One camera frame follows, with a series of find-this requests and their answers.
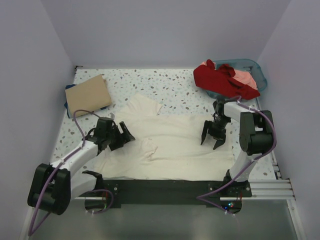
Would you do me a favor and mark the pink t-shirt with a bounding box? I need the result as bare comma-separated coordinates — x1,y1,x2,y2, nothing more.
233,69,258,90

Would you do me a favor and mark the purple cable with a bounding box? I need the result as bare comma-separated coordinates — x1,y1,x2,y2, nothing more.
196,95,277,210
27,109,115,237

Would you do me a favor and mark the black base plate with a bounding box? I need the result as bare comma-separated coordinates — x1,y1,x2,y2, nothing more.
74,177,253,215

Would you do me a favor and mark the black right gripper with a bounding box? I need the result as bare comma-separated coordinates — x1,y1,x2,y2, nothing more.
201,116,231,149

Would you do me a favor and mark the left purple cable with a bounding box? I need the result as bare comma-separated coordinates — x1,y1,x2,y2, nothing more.
27,109,115,237

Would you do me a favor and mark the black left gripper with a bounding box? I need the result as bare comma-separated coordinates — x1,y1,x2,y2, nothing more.
105,122,134,151

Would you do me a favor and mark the teal plastic basket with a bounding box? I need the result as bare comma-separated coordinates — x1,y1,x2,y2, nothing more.
206,59,267,99

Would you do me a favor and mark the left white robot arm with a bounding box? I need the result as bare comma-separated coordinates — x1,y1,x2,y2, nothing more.
27,117,135,215

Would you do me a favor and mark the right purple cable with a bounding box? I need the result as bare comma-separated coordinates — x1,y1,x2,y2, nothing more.
196,95,277,210

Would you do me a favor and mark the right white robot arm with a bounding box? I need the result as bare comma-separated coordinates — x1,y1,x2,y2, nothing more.
201,99,277,197

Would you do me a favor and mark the folded tan t-shirt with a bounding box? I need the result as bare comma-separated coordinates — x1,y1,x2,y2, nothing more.
65,74,112,118

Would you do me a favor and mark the red t-shirt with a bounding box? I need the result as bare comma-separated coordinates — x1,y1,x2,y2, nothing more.
193,59,260,100

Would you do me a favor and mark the cream white t-shirt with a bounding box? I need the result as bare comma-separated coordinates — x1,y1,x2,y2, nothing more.
93,94,234,181

